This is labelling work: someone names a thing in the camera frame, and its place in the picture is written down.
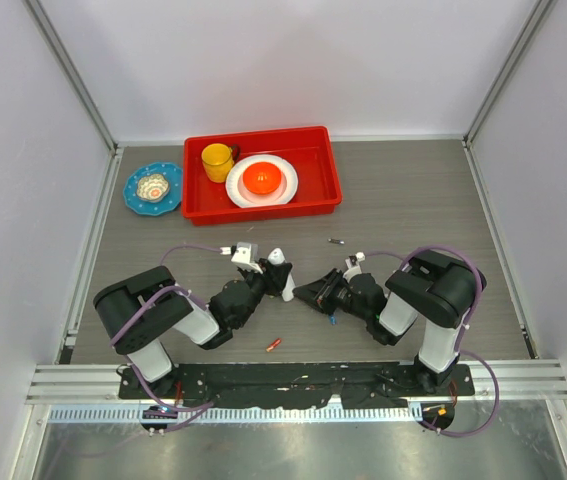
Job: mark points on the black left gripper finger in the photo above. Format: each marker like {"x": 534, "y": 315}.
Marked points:
{"x": 275, "y": 289}
{"x": 270, "y": 271}

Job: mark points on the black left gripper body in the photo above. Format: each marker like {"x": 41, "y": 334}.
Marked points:
{"x": 256, "y": 283}

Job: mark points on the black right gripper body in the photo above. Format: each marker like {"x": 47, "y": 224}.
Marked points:
{"x": 342, "y": 298}

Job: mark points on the white air conditioner remote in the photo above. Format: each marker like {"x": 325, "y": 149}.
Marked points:
{"x": 277, "y": 257}

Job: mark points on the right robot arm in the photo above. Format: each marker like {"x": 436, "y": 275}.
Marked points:
{"x": 436, "y": 283}

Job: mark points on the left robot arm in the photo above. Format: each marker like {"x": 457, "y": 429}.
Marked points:
{"x": 137, "y": 311}

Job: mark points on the orange battery left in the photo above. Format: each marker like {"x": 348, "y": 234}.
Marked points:
{"x": 273, "y": 345}

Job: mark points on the white plate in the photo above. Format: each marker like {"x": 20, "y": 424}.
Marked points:
{"x": 242, "y": 198}

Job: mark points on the orange bowl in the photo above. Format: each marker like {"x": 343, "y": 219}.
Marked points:
{"x": 262, "y": 178}

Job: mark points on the yellow mug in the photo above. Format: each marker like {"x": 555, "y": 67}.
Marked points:
{"x": 218, "y": 160}

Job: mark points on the blue dotted plate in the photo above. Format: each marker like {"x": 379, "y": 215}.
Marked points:
{"x": 169, "y": 203}

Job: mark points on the small patterned bowl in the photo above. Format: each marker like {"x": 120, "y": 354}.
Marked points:
{"x": 152, "y": 188}

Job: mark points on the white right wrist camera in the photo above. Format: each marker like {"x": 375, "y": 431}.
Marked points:
{"x": 353, "y": 265}

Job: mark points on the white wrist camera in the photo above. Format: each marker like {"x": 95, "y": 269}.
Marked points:
{"x": 353, "y": 265}
{"x": 243, "y": 256}

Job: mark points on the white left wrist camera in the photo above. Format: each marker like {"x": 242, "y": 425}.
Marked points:
{"x": 243, "y": 256}

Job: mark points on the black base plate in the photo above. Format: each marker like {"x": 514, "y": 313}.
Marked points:
{"x": 303, "y": 385}

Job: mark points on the white cable duct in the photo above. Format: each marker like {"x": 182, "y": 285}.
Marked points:
{"x": 142, "y": 413}

